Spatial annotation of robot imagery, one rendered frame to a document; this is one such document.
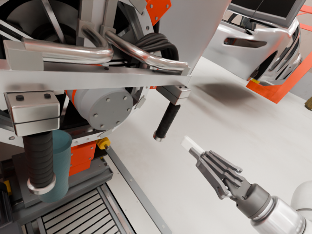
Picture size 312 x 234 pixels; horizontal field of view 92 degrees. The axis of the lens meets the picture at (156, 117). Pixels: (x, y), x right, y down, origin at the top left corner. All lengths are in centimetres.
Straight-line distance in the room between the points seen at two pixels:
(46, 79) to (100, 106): 15
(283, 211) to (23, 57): 50
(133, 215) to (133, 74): 94
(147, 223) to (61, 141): 81
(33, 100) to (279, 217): 47
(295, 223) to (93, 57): 47
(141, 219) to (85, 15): 104
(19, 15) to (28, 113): 48
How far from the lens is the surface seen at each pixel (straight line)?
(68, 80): 26
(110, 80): 29
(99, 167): 105
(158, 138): 52
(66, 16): 71
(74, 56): 25
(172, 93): 44
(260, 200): 43
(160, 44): 44
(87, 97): 39
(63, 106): 67
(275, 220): 43
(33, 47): 24
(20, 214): 105
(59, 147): 46
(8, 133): 56
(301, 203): 56
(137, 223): 111
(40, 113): 25
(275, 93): 384
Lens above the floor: 109
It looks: 32 degrees down
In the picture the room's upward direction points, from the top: 24 degrees clockwise
